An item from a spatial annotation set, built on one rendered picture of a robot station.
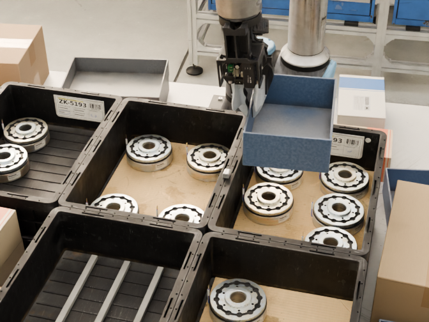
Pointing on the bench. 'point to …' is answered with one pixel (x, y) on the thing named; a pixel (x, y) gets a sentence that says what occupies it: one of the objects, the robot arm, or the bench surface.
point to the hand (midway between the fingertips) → (251, 108)
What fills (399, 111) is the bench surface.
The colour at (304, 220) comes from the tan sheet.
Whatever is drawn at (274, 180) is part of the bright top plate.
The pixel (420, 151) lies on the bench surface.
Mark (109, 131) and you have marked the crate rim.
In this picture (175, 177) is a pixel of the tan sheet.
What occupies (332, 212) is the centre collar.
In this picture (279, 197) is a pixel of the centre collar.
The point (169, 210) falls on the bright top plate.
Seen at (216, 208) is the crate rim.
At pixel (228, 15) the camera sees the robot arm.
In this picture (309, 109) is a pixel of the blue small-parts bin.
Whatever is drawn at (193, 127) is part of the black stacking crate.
